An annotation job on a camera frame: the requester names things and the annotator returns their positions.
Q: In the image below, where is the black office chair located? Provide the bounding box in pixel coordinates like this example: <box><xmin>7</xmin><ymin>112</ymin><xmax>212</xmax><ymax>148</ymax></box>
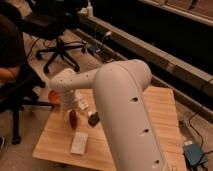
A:
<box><xmin>20</xmin><ymin>0</ymin><xmax>86</xmax><ymax>73</ymax></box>

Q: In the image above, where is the white plug with cable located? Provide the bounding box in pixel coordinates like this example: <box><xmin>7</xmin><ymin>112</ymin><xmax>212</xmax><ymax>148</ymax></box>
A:
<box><xmin>99</xmin><ymin>30</ymin><xmax>113</xmax><ymax>54</ymax></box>

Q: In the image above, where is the orange ceramic bowl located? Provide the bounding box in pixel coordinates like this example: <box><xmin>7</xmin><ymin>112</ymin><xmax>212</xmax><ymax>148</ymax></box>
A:
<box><xmin>48</xmin><ymin>90</ymin><xmax>60</xmax><ymax>105</ymax></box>

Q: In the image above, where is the black floor cable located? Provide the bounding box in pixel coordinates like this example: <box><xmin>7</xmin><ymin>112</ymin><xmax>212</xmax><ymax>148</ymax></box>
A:
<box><xmin>188</xmin><ymin>78</ymin><xmax>213</xmax><ymax>148</ymax></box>

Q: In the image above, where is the white bottle on ledge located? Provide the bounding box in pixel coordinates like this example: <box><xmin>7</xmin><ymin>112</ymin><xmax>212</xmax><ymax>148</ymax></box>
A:
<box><xmin>87</xmin><ymin>0</ymin><xmax>93</xmax><ymax>17</ymax></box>

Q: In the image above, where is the black rectangular block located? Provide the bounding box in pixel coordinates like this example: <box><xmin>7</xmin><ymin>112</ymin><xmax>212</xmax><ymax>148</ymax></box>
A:
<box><xmin>88</xmin><ymin>113</ymin><xmax>100</xmax><ymax>127</ymax></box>

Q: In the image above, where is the blue box on floor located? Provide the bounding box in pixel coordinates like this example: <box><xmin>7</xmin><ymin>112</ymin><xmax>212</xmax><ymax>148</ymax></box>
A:
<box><xmin>184</xmin><ymin>143</ymin><xmax>208</xmax><ymax>166</ymax></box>

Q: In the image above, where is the white tube on table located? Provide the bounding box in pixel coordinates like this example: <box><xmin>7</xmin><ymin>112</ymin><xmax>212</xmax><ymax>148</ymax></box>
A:
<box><xmin>76</xmin><ymin>91</ymin><xmax>93</xmax><ymax>118</ymax></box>

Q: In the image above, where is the seated person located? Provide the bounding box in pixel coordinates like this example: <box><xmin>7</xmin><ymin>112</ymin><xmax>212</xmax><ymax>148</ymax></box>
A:
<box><xmin>0</xmin><ymin>14</ymin><xmax>25</xmax><ymax>84</ymax></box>

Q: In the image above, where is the dark red pepper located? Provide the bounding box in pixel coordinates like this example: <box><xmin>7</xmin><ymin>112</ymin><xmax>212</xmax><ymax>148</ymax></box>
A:
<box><xmin>69</xmin><ymin>110</ymin><xmax>77</xmax><ymax>130</ymax></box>

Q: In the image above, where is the black chair under person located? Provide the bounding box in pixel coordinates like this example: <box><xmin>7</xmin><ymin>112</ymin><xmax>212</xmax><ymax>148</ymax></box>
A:
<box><xmin>0</xmin><ymin>64</ymin><xmax>53</xmax><ymax>144</ymax></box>

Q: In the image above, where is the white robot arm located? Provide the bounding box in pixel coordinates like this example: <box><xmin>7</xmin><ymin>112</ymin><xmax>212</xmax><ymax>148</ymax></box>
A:
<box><xmin>50</xmin><ymin>59</ymin><xmax>170</xmax><ymax>171</ymax></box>

